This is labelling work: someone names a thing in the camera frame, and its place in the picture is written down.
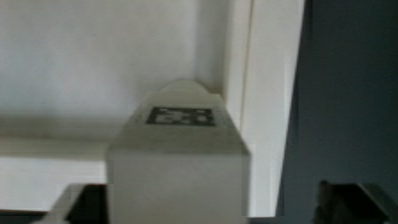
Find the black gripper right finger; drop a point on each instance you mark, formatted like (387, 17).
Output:
(353, 203)

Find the white table leg with tag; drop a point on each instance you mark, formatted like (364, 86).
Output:
(177, 162)

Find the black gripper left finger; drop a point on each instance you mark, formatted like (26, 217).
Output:
(80, 206)

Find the white square tabletop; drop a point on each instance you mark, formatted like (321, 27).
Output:
(94, 51)

